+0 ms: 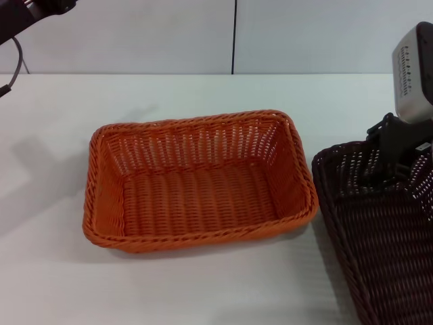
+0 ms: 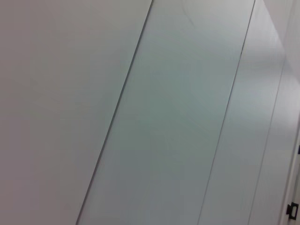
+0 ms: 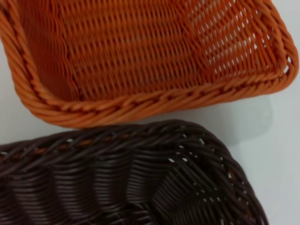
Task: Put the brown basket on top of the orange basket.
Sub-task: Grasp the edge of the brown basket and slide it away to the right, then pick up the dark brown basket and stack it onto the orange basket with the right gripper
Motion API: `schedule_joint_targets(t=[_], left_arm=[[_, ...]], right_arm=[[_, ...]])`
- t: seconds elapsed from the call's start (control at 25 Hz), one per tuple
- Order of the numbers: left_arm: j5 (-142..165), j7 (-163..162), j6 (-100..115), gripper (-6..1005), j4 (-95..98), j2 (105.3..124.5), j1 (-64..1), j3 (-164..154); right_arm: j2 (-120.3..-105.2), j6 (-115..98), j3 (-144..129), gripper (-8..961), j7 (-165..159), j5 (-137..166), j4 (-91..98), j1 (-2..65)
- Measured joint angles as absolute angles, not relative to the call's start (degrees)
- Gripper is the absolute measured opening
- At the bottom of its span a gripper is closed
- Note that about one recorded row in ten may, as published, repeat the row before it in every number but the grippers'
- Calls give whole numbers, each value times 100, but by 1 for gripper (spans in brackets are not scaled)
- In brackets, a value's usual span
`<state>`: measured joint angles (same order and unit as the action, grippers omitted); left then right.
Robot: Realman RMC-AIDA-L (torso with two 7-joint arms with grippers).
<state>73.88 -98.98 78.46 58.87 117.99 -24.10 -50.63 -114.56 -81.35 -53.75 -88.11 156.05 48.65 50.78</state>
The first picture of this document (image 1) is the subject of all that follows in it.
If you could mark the orange woven plastic basket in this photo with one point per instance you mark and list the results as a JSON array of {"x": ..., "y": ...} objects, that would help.
[{"x": 199, "y": 199}]

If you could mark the dark brown woven basket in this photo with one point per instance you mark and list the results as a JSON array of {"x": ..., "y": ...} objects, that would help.
[{"x": 379, "y": 243}]

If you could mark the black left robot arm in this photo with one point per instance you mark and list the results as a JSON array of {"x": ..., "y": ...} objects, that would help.
[{"x": 23, "y": 17}]

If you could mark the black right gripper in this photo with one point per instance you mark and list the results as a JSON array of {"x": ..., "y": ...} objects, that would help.
[{"x": 406, "y": 142}]

